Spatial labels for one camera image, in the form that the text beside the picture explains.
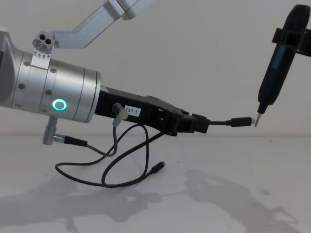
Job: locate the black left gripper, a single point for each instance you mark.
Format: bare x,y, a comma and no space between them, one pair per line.
145,109

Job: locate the white table cloth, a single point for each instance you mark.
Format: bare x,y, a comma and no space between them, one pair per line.
218,189

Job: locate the silver and grey left arm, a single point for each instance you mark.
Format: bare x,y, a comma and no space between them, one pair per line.
56,85

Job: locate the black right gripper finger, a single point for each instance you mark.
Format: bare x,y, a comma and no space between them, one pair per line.
289,38

